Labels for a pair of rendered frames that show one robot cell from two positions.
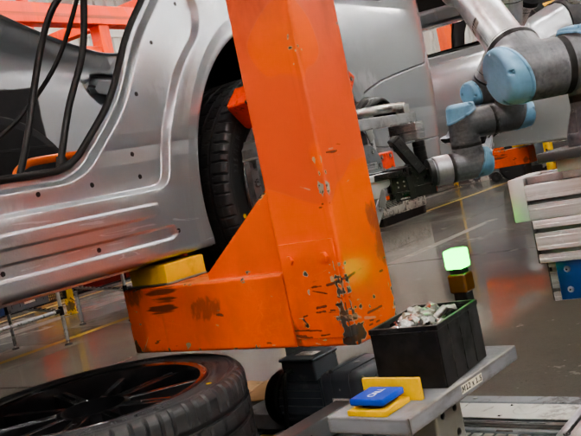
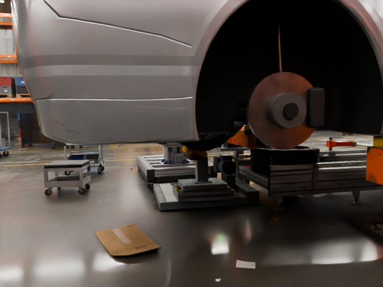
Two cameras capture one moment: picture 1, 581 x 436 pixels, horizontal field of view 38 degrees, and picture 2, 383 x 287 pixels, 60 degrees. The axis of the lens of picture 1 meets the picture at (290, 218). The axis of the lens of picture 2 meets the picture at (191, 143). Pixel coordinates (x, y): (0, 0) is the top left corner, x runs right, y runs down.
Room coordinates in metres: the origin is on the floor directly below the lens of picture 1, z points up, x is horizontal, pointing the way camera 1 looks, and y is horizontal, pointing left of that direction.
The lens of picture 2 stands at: (4.88, 1.89, 0.84)
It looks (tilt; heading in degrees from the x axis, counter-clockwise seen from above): 5 degrees down; 220
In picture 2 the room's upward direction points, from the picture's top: 1 degrees counter-clockwise
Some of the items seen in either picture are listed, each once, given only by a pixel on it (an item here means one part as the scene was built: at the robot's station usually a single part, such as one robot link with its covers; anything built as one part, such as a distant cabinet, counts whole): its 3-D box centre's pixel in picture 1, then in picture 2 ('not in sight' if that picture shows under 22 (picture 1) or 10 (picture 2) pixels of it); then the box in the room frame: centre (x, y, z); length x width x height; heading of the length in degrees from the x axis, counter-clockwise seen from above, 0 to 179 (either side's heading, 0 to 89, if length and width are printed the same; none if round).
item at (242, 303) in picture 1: (218, 270); (246, 128); (1.99, 0.19, 0.69); 0.52 x 0.17 x 0.35; 51
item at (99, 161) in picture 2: not in sight; (84, 139); (2.17, -2.45, 0.50); 0.53 x 0.42 x 1.00; 141
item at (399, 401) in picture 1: (379, 406); not in sight; (1.46, -0.08, 0.45); 0.08 x 0.08 x 0.01; 51
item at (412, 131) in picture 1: (406, 131); not in sight; (2.41, -0.37, 0.93); 0.09 x 0.05 x 0.05; 51
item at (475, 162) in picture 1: (469, 163); not in sight; (2.16, -0.47, 0.81); 0.11 x 0.08 x 0.09; 96
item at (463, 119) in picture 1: (469, 124); not in sight; (2.16, -0.49, 0.91); 0.11 x 0.08 x 0.11; 96
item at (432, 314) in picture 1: (429, 340); (233, 142); (1.61, -0.21, 0.51); 0.20 x 0.14 x 0.13; 146
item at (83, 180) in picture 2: not in sight; (68, 176); (2.97, -1.50, 0.17); 0.43 x 0.36 x 0.34; 133
